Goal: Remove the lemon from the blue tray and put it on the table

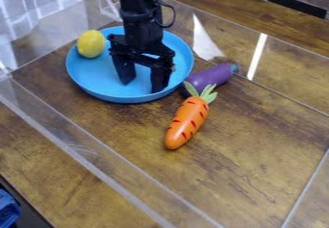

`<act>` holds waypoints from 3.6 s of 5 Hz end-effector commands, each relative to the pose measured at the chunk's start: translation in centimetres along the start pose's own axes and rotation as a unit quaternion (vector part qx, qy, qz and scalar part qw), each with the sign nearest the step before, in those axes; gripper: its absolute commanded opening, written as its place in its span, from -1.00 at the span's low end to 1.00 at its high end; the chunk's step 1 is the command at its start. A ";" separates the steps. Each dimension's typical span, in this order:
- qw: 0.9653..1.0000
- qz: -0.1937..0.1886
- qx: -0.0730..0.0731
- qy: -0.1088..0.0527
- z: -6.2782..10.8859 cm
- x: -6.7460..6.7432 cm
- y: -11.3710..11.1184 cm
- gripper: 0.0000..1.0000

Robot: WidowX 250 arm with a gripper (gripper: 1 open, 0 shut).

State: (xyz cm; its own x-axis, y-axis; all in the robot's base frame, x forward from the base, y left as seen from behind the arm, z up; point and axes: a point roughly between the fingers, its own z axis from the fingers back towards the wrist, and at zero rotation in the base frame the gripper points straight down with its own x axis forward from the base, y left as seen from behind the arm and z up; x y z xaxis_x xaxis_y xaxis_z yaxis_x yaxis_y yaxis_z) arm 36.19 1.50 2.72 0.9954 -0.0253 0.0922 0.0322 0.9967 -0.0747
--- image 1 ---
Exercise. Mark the yellow toy lemon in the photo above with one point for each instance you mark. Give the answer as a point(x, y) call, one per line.
point(91, 44)

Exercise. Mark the orange toy carrot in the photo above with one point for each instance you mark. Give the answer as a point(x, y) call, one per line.
point(190, 116)

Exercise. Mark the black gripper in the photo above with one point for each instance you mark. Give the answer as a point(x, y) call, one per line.
point(139, 46)

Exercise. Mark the clear acrylic enclosure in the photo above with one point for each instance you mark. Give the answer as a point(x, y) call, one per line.
point(233, 160)

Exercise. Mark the purple toy eggplant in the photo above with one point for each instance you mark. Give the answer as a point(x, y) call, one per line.
point(213, 76)

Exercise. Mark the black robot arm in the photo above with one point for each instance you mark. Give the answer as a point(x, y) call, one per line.
point(139, 6)

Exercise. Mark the blue object at corner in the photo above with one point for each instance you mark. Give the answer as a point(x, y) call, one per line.
point(10, 210)

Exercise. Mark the blue round tray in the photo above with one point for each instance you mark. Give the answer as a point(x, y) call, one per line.
point(95, 75)

